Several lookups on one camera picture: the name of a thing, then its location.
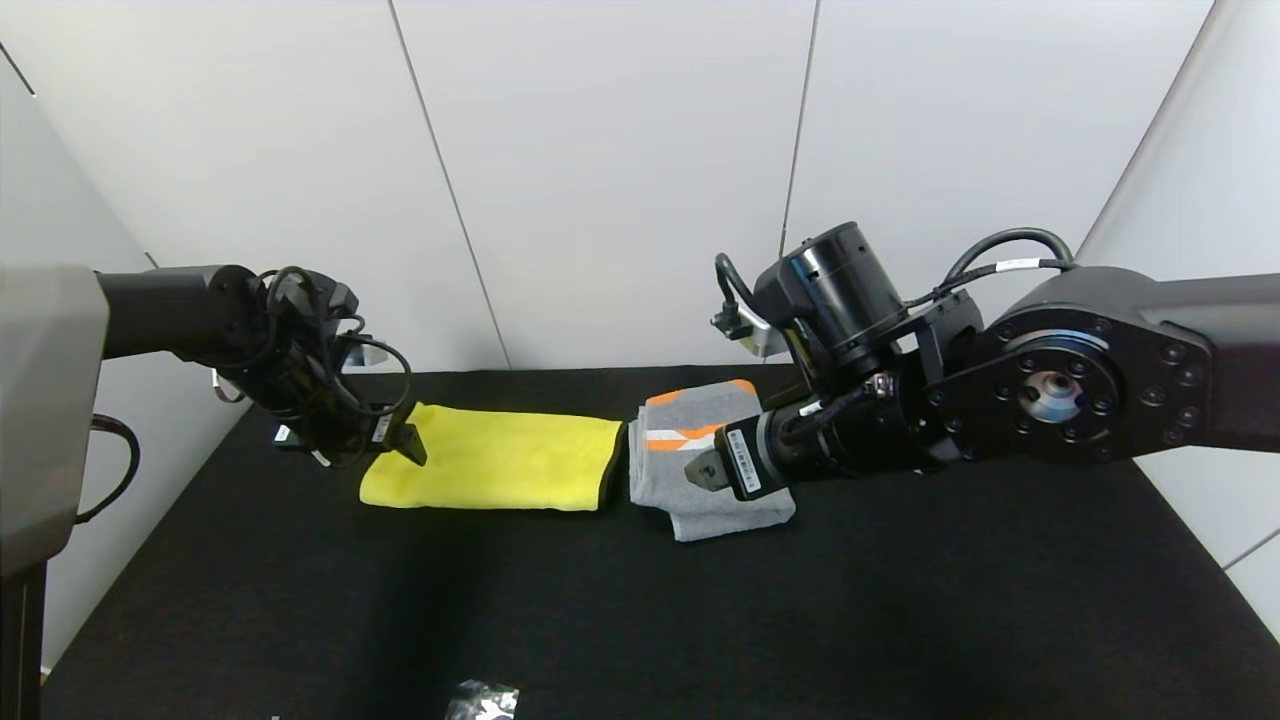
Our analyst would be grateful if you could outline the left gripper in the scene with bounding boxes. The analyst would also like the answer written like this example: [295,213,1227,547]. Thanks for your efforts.
[272,370,428,469]

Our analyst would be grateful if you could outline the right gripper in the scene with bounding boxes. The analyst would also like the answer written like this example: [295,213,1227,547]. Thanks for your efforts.
[684,402,822,502]

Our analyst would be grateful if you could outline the grey towel with orange stripe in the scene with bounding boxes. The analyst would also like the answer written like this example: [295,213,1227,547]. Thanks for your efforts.
[628,378,798,544]

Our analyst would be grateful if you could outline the yellow microfibre towel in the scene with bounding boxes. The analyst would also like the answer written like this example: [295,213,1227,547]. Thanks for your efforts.
[358,402,626,513]

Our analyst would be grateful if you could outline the black tablecloth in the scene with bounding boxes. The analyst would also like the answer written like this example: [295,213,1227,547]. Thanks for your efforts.
[40,362,1280,720]

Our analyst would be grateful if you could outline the black left camera cable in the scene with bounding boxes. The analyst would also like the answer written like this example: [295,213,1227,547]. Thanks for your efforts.
[335,335,413,421]

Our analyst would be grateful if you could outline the black camera cable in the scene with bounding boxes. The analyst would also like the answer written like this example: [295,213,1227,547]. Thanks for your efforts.
[711,252,761,341]
[335,335,413,421]

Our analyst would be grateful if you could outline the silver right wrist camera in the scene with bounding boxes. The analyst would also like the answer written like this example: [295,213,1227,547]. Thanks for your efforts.
[740,315,801,361]

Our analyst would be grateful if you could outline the black right camera cable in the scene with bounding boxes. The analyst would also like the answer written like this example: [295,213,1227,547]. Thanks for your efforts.
[711,252,761,341]

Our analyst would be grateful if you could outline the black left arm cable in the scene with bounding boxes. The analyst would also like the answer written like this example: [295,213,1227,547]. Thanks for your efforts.
[210,265,331,416]

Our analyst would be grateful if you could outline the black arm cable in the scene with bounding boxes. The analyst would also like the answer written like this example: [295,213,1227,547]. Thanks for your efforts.
[905,227,1077,306]
[210,265,331,416]

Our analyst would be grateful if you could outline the braided left arm hose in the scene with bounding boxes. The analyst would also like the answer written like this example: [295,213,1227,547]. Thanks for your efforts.
[75,413,142,526]

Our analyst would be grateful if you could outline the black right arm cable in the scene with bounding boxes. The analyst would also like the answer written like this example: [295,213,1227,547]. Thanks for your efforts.
[905,227,1077,306]

